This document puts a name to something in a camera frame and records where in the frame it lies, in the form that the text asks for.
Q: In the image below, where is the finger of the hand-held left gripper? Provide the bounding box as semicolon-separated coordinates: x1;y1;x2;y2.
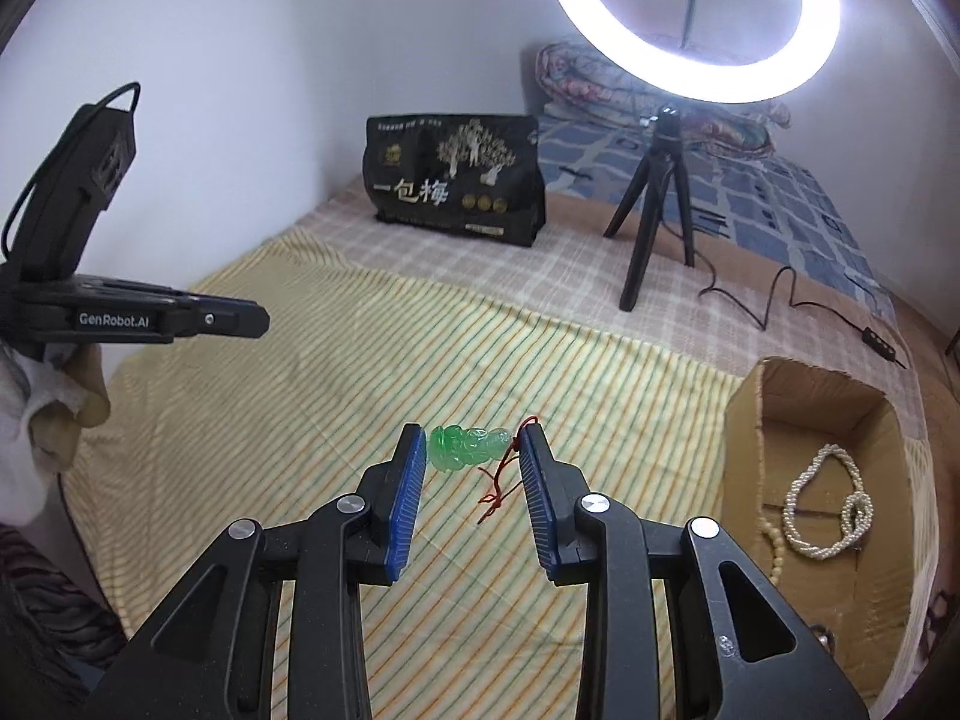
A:
171;289;272;344

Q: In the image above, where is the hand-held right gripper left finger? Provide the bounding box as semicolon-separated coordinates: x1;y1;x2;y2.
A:
82;422;430;720

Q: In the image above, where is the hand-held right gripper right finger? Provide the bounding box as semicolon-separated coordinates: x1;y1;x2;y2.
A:
517;424;875;720

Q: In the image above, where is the green jade pendant red cord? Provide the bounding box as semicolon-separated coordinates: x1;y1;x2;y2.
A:
427;414;532;526

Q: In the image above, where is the cardboard box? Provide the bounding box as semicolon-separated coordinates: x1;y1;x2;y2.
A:
722;355;925;700

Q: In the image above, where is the cream bead bracelet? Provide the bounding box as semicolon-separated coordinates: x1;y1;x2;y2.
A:
760;523;790;587

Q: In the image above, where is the white pearl necklace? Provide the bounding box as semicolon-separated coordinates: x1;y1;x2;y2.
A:
782;445;876;561

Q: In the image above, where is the yellow striped cloth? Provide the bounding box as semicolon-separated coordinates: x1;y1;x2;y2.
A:
64;229;760;720

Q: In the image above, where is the beige cloth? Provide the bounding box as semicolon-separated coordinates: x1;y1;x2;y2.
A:
34;343;114;475

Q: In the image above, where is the checked beige blanket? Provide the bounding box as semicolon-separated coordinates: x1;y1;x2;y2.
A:
187;172;925;436

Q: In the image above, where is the black snack bag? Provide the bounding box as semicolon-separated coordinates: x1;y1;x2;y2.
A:
361;113;548;249

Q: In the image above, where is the dark patterned cloth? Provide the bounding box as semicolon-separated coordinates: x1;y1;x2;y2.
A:
0;523;130;692

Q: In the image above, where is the black tripod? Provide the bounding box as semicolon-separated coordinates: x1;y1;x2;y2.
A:
603;107;696;313

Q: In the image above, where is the blue patterned bedsheet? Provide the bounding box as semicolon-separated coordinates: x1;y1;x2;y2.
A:
539;115;895;302

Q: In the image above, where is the folded floral quilt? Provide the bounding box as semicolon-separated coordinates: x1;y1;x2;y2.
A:
535;40;793;160

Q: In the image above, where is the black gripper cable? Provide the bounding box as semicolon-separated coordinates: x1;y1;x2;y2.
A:
0;81;143;260

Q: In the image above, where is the black ring light cable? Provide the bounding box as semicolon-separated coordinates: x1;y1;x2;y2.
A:
697;266;871;335

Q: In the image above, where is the black cable remote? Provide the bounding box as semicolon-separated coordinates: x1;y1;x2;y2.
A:
861;325;910;371

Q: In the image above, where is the white ring light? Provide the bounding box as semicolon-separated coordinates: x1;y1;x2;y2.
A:
541;0;842;105

